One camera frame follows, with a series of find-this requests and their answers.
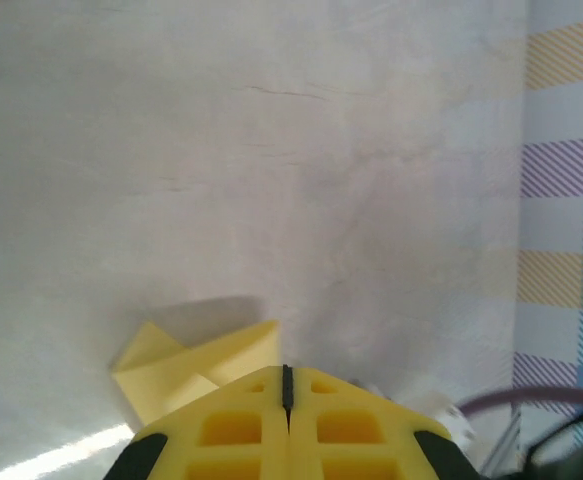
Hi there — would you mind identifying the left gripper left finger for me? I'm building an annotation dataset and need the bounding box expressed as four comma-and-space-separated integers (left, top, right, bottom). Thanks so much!
103, 365, 291, 480

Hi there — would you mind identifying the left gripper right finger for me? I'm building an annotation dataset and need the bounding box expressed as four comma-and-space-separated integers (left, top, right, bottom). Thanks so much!
286, 365, 477, 480

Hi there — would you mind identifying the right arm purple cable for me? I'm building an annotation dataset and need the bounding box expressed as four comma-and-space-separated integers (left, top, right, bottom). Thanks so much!
458, 386, 583, 419

